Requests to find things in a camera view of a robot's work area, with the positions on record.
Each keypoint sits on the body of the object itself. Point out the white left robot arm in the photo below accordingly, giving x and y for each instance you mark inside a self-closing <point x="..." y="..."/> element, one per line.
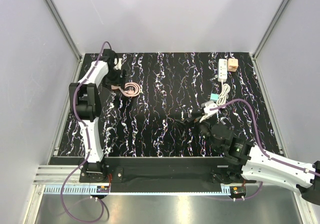
<point x="86" y="106"/>

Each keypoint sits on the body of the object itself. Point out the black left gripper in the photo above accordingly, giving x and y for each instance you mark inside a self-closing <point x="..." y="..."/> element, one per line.
<point x="119" y="81"/>

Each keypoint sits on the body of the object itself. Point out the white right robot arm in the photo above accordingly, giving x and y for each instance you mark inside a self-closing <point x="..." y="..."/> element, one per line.
<point x="247" y="161"/>

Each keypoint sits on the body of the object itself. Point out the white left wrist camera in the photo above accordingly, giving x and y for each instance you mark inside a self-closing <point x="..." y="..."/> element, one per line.
<point x="118" y="65"/>

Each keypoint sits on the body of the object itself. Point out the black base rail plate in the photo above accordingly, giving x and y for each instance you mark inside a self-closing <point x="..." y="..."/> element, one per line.
<point x="215" y="169"/>

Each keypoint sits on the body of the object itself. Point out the pink round power strip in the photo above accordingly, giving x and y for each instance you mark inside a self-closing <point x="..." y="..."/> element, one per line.
<point x="116" y="88"/>

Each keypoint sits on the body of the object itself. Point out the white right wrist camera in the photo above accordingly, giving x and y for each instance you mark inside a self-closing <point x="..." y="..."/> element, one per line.
<point x="209" y="109"/>

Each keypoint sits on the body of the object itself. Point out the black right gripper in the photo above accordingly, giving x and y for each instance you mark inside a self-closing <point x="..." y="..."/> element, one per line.
<point x="185" y="125"/>

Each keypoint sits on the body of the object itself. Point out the beige cube adapter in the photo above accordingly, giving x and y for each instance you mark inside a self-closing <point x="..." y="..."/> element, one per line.
<point x="232" y="64"/>

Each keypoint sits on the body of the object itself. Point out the light blue plug adapter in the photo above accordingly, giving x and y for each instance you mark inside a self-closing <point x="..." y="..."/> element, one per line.
<point x="214" y="97"/>

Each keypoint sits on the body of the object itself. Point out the aluminium frame rail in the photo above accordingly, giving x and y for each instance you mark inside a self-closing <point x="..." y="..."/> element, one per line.
<point x="139" y="181"/>

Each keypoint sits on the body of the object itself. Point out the white power strip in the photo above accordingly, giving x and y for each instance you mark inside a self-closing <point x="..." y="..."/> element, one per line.
<point x="222" y="70"/>

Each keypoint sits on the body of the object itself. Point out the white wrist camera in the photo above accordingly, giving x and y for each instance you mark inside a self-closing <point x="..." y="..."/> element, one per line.
<point x="118" y="65"/>
<point x="209" y="109"/>

